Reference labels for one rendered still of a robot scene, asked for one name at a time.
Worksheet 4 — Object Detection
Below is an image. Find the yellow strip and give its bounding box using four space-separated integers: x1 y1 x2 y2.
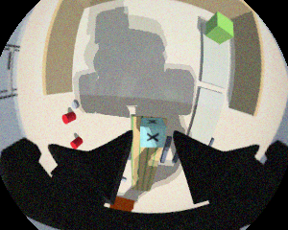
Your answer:
132 115 163 192

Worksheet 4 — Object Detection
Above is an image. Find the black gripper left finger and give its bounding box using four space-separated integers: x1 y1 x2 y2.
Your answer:
47 130 133 204

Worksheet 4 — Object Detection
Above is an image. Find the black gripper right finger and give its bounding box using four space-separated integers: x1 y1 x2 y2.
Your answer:
174 130 260 204

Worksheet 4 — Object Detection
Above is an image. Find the red cylinder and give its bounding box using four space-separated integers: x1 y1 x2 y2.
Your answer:
62 111 76 123
70 137 83 149

